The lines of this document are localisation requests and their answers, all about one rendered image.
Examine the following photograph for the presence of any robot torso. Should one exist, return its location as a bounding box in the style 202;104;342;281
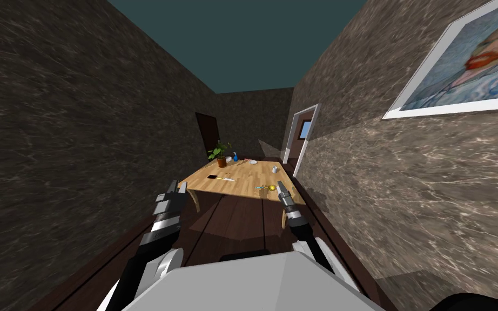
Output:
121;249;386;311

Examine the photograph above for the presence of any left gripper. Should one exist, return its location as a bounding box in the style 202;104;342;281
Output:
153;179;189;217

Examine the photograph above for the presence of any light wooden table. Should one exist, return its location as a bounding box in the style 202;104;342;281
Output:
178;158;307;228

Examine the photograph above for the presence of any green plant in brown pot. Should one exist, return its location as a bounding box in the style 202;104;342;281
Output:
207;140;233;169

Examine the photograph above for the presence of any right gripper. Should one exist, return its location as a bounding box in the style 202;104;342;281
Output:
277;181;297;209

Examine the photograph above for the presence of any dark brown door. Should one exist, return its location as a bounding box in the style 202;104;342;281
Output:
194;112;223;159

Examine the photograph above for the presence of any brown door with window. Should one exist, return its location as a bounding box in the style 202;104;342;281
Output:
288;111;316;163

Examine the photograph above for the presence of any white framed painting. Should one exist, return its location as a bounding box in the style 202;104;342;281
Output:
381;0;498;120

